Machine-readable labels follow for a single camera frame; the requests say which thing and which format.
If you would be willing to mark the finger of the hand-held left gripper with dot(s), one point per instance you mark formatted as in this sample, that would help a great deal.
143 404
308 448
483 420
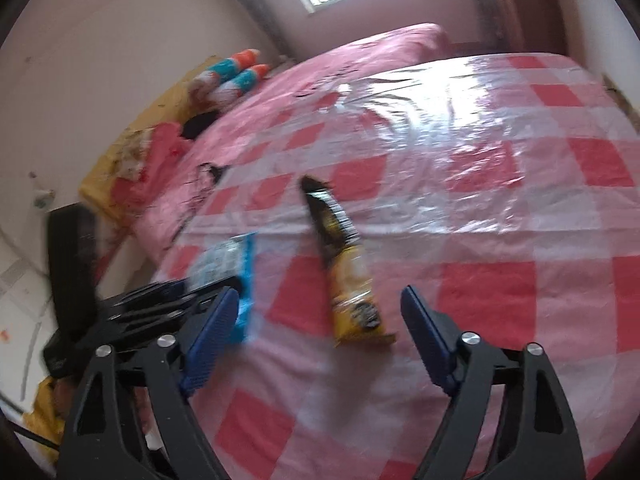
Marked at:
150 294
150 317

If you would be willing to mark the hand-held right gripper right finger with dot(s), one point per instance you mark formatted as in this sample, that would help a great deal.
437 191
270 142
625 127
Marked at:
425 335

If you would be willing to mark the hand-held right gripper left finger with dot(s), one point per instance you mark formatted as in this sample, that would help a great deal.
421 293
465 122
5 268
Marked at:
210 340

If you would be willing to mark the blue snack packet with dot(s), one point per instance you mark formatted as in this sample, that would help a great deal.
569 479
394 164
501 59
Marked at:
240 270

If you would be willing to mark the yellow black snack packet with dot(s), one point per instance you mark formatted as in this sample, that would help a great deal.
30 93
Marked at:
350 285

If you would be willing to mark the person's left forearm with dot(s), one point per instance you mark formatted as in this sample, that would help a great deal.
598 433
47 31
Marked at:
47 410

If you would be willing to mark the floral pillow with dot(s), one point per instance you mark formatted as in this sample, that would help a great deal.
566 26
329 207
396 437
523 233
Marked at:
132 152

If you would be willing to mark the red white checked tablecloth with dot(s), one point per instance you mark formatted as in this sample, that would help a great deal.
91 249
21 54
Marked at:
450 210

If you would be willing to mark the pink folded blanket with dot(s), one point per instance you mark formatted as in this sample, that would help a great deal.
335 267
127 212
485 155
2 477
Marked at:
165 155

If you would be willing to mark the black cloth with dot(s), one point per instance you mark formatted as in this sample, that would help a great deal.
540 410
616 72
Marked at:
200 122

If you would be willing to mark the wooden headboard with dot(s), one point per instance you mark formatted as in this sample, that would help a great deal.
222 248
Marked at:
170 95

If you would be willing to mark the pink printed bed blanket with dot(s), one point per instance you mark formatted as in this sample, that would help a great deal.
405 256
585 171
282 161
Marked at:
380 50

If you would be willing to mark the grey patterned curtain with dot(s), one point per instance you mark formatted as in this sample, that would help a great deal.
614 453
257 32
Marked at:
255 0
492 5

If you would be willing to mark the brown wooden cabinet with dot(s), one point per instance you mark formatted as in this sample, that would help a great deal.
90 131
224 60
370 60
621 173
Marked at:
542 5

